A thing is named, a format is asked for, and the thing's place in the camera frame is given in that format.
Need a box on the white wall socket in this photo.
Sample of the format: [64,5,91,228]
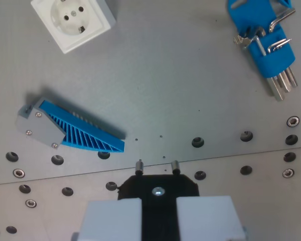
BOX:
[31,0,116,54]

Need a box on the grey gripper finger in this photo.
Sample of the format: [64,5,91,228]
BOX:
[176,195,247,241]
[71,197,143,241]

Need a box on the long thin silver hex key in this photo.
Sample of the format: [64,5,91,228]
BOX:
[268,9,298,88]

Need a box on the medium silver hex key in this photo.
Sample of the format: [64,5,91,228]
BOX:
[267,39,292,93]

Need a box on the largest silver hex key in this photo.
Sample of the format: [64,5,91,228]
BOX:
[233,34,284,101]

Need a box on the blue finned grey-capped part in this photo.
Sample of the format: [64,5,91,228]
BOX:
[15,96,126,153]

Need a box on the blue hex key holder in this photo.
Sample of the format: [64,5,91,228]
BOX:
[227,0,296,78]

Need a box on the black two-pin power plug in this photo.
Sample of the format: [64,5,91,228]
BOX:
[117,160,200,241]

